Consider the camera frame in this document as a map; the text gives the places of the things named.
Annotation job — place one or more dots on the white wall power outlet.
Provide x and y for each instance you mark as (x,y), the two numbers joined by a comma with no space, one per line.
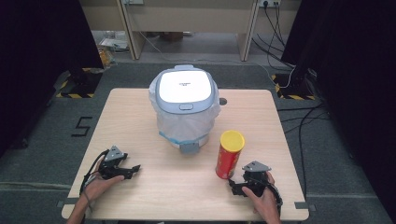
(269,3)

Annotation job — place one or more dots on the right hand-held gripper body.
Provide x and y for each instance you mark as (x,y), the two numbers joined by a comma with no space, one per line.
(256,177)

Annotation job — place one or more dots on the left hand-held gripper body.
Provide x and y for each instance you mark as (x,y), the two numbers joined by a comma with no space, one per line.
(113,161)

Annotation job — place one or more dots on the white plastic bin liner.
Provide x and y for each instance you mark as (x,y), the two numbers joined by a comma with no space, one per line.
(186,124)

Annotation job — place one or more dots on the hazard-striped stand base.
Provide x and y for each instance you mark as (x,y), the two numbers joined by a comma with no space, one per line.
(76,90)
(294,91)

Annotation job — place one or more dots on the person's left hand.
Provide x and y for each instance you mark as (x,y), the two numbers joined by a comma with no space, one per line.
(101,185)

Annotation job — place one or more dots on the blue-grey trash bin white lid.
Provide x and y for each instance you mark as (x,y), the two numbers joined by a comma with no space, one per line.
(185,87)

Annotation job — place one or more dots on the clutter of packets on floor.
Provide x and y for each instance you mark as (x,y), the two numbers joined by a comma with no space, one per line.
(109,46)

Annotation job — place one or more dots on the red chips can yellow lid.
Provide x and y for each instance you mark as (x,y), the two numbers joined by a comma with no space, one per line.
(229,158)

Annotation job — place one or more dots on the grey tape strip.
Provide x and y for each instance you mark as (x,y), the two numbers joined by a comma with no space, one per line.
(67,202)
(303,206)

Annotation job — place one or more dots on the black curtain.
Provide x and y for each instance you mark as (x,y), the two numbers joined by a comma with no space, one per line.
(37,62)
(348,93)

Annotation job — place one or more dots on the person's right hand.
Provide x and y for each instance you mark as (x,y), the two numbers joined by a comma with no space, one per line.
(264,202)

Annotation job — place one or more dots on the beige office desk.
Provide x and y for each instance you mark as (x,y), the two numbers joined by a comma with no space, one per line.
(186,18)

